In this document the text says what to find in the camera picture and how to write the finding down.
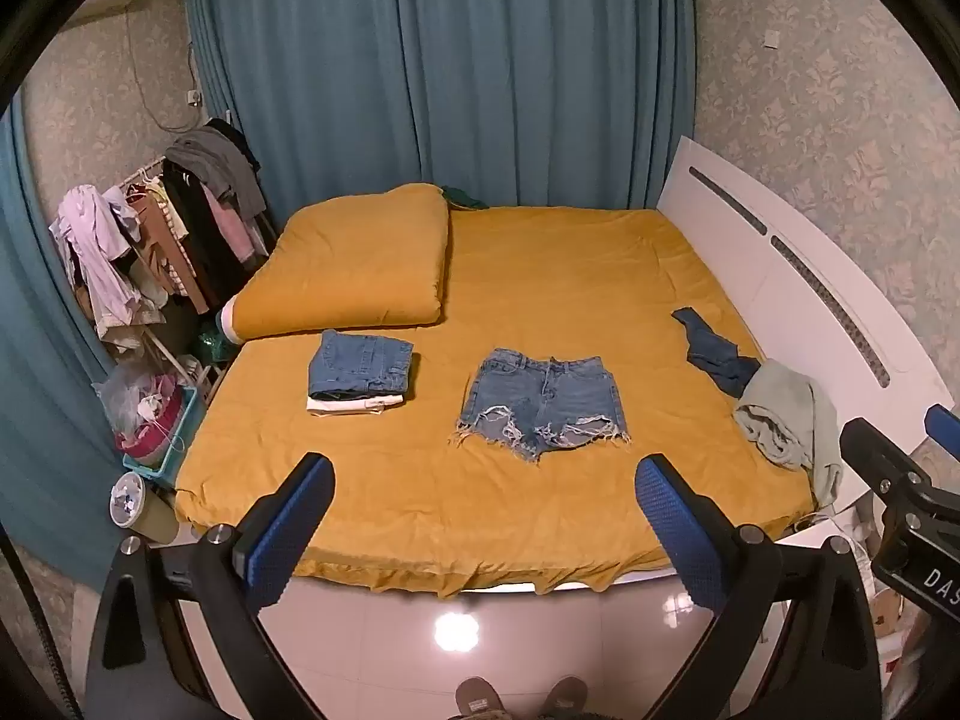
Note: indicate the folded denim pants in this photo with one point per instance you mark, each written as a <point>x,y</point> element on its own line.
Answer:
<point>360,364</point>

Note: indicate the grey hanging garment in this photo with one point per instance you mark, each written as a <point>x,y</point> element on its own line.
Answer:
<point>221,161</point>

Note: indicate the pink hanging garment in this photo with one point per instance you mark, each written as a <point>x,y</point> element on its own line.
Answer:
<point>229,229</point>

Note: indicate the clear plastic bag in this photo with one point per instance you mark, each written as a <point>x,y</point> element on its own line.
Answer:
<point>131,394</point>

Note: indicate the frayed denim shorts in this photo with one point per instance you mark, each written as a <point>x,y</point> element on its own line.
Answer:
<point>544,401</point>

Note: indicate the crumpled pale green garment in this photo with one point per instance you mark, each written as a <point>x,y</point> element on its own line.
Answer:
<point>787,409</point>

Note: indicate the white bed headboard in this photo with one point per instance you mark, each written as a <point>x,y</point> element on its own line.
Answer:
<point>772,240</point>

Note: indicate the lilac hanging shirt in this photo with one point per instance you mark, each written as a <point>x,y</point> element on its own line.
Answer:
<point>94,240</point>

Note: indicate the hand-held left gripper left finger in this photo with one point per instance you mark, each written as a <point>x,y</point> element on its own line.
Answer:
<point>294,532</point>

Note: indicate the crumpled dark blue jeans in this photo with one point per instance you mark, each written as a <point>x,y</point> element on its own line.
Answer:
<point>712,352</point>

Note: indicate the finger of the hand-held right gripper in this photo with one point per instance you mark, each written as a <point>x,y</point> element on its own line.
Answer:
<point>881,457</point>
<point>943,431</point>

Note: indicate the folded yellow duvet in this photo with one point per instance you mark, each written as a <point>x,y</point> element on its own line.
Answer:
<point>352,262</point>

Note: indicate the white clothes rack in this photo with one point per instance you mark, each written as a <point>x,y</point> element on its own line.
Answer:
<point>169,349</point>

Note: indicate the teal side curtain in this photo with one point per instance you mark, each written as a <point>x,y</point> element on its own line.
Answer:
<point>37,390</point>

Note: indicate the black hanging garment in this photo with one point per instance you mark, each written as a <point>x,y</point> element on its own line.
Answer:
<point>191,232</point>

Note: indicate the folded white garment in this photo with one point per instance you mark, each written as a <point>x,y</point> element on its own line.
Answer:
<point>352,406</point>

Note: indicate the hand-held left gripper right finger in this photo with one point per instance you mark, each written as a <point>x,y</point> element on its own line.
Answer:
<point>675,540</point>

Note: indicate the teal window curtain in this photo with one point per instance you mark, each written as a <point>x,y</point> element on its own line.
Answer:
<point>450,67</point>

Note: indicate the small round bin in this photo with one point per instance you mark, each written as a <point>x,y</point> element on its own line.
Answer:
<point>135,506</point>

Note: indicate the brown hanging garment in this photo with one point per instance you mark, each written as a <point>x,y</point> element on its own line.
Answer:
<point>161,240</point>

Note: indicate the blue plastic basket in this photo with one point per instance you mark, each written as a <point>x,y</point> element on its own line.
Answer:
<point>176,427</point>

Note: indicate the bed with yellow sheet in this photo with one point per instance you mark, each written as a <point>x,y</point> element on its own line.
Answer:
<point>540,277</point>

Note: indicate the wall socket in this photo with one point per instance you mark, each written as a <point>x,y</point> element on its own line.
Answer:
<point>196,97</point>

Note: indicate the green bag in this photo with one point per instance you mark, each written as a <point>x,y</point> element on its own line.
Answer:
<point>214,345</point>

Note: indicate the dark green cloth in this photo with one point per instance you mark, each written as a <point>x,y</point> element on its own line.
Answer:
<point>463,199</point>

